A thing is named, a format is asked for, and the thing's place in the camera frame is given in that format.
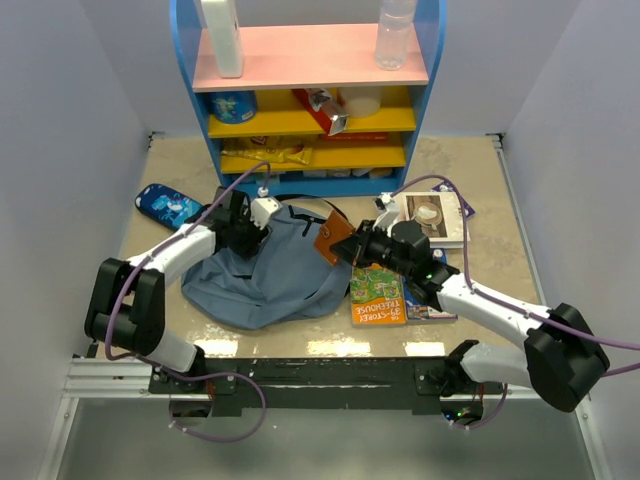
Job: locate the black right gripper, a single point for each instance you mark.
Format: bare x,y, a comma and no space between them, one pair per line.
355,248

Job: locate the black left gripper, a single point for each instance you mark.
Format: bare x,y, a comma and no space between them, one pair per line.
258,236

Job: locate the brown leather wallet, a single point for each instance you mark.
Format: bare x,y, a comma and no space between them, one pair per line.
335,229

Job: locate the orange treehouse book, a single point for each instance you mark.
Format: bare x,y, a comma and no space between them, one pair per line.
377,297

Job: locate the blue-grey fabric backpack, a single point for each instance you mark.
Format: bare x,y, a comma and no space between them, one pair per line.
287,280

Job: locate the white coffee cover book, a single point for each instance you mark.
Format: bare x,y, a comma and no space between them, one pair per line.
438,214

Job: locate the blue cartoon cover book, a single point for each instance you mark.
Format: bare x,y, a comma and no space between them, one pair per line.
419,313

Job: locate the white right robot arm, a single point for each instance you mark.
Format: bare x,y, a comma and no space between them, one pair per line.
551,349

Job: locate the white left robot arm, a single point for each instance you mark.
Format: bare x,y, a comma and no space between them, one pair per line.
127,306

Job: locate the yellow chips bag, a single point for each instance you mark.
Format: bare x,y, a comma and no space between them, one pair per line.
272,149

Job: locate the white items on bottom shelf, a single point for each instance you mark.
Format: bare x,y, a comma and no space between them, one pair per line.
358,173

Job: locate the blue cartoon pencil case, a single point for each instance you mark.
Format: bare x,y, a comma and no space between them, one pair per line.
165,205

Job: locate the purple book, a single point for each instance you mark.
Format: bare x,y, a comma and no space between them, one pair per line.
448,187

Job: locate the flat red box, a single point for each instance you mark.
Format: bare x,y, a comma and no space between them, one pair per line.
355,137

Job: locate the blue cylindrical snack can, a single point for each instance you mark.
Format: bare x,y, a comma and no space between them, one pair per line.
233,107

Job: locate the red and silver snack box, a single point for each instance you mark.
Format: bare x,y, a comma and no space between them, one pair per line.
324,108

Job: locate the translucent white plastic cup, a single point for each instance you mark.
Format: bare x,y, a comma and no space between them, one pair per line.
360,102

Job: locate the blue wooden shelf unit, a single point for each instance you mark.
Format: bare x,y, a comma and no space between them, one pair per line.
281,58

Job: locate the white rectangular bottle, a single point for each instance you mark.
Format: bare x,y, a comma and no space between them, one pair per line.
222,23

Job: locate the clear plastic water bottle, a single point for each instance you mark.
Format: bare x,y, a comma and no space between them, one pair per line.
393,32

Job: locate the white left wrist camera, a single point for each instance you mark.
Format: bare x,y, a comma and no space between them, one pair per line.
262,210

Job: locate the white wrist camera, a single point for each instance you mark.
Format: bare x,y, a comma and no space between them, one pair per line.
262,210
388,211

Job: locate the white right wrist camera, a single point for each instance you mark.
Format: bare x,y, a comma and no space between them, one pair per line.
388,211

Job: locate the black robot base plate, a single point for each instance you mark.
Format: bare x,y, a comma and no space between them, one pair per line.
414,384

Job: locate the aluminium front frame rail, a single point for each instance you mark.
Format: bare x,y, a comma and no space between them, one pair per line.
96,377

